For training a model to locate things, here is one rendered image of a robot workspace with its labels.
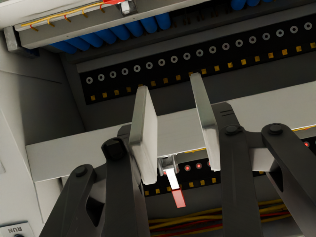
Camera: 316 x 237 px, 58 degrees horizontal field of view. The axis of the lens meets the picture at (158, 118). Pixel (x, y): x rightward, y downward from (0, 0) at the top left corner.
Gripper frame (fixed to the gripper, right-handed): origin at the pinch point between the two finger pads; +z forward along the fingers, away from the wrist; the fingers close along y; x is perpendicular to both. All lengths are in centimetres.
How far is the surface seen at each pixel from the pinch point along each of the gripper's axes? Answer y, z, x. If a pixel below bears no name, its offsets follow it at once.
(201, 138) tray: 1.3, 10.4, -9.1
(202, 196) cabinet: -0.9, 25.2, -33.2
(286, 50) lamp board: 16.6, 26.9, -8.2
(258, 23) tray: 13.5, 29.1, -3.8
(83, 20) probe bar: -8.7, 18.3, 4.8
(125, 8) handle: -3.0, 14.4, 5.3
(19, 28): -16.1, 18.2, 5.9
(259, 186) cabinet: 10.1, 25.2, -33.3
